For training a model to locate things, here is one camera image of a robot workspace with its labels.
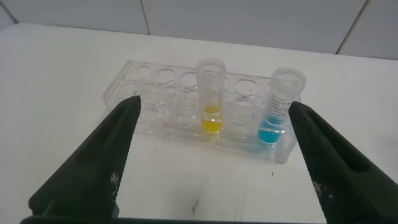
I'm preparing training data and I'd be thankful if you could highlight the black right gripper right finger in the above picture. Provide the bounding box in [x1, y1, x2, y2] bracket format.
[288, 101, 398, 224]

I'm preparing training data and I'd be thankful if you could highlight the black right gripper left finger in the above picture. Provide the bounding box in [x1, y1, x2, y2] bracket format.
[27, 95, 142, 219]

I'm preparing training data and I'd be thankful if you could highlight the clear plastic test tube rack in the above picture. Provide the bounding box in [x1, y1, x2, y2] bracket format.
[101, 58, 302, 165]

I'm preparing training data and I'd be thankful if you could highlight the test tube with yellow pigment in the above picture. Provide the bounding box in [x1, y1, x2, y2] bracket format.
[195, 58, 227, 139]

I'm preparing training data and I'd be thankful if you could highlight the test tube with blue pigment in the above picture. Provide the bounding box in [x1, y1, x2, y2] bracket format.
[257, 67, 307, 151]

